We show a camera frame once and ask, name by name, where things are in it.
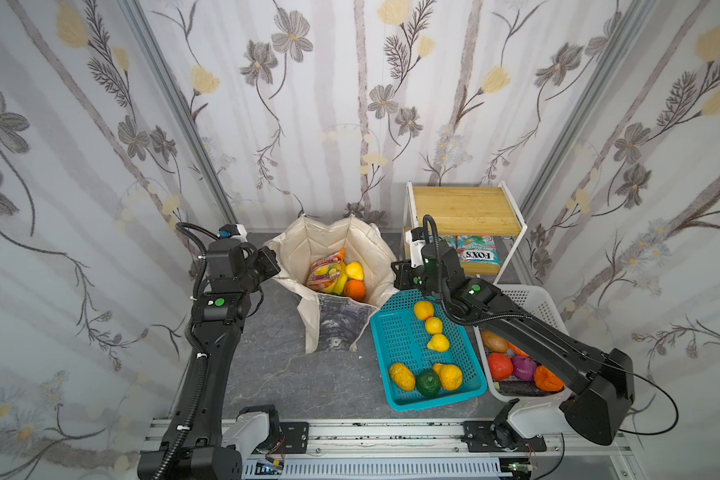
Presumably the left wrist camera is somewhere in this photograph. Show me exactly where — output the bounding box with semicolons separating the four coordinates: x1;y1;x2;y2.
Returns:
218;224;247;242

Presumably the yellow bumpy citrus left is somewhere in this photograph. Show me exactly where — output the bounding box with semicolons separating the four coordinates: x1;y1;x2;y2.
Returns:
389;363;416;392

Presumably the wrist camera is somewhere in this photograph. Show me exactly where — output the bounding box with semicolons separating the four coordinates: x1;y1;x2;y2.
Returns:
404;227;427;268
218;224;247;242

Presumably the white metal wooden shelf rack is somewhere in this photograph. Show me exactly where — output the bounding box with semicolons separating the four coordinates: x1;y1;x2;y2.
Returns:
402;181;528;282

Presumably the aluminium rail base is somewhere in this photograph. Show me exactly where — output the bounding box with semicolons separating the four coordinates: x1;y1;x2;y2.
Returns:
221;414;647;479

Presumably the red tomato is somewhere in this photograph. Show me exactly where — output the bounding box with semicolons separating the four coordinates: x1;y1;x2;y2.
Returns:
488;353;514;381

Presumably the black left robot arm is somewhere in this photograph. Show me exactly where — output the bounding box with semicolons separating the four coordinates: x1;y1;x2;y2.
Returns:
137;222;280;479

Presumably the green mint candy bag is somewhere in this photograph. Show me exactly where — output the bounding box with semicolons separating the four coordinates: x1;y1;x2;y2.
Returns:
456;235;501;266

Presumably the green avocado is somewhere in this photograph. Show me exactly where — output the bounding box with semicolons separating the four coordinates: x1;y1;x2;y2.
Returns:
415;369;441;398

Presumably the green yellow candy bag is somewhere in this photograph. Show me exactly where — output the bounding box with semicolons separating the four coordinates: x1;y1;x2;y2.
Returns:
306;261;343;293

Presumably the yellow lemon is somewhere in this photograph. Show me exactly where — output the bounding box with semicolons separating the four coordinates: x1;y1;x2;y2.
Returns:
425;317;444;335
427;333;450;353
345;262;365;282

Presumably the orange carrot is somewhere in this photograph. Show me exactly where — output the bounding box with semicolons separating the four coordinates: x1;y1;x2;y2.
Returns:
507;342;528;357

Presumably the brown potato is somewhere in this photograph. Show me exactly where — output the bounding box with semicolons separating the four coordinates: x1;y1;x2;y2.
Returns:
480;330;509;354

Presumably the cream canvas tote bag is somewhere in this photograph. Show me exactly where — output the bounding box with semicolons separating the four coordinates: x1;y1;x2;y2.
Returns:
265;217;397;354

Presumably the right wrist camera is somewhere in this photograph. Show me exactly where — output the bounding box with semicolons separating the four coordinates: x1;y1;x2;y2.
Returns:
404;227;427;268

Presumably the white plastic basket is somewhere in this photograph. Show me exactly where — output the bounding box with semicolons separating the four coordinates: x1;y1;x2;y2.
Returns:
472;284;573;404

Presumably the yellow banana bunch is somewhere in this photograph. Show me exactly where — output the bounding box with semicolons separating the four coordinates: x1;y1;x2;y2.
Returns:
331;273;349;296

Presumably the orange fruit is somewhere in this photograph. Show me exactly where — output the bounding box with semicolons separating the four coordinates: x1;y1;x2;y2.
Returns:
343;279;366;302

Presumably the yellow pear right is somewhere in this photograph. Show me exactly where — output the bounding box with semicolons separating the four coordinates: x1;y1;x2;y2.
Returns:
432;363;463;391

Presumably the dark cucumber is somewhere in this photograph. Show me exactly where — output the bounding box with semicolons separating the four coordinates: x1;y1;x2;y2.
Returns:
494;380;551;398

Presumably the orange candy bag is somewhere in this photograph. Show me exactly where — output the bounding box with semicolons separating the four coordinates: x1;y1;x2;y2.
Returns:
307;249;345;289

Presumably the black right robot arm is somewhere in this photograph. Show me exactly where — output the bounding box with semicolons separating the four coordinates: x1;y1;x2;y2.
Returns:
390;214;680;446

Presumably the purple onion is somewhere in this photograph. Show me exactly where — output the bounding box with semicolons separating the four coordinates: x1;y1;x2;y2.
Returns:
511;355;538;382

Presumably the teal plastic basket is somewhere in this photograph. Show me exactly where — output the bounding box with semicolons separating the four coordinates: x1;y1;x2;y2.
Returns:
370;290;487;412

